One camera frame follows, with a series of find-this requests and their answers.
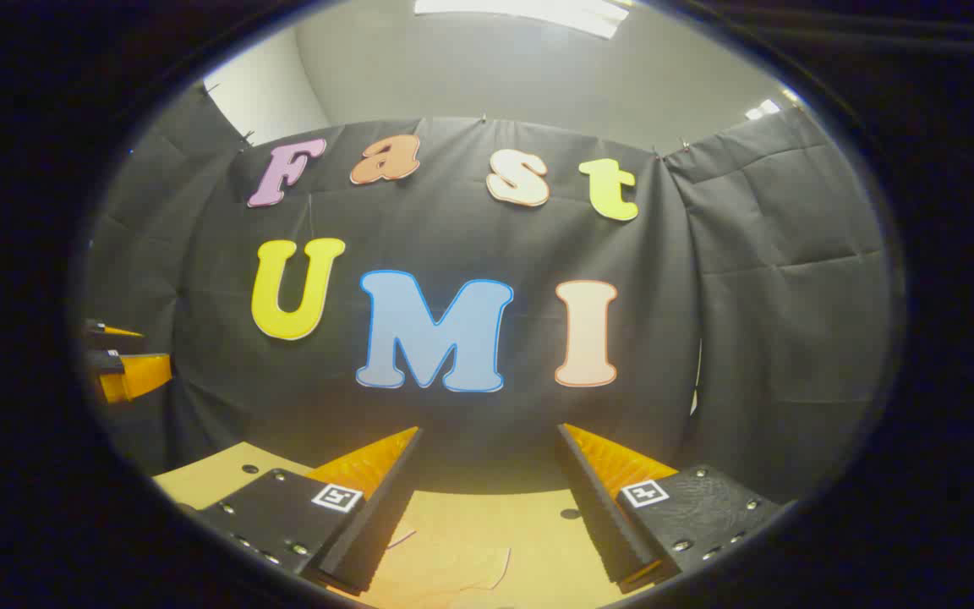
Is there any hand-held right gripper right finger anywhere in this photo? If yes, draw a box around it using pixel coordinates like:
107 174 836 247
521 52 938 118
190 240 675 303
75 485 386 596
556 423 785 595

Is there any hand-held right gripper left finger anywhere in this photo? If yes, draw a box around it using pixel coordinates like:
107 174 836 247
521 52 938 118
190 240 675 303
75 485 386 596
196 425 424 595

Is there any orange polo T-shirt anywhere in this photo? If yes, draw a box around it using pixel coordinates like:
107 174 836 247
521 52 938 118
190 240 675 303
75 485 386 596
360 524 522 609

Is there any black backdrop cloth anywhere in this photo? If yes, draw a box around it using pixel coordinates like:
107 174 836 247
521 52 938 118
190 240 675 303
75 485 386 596
81 80 894 508

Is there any small ceiling light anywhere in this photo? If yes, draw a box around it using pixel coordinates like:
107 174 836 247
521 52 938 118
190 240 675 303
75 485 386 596
745 89 802 121

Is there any long ceiling light panel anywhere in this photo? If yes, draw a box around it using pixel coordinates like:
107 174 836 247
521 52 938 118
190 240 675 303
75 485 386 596
413 0 633 41

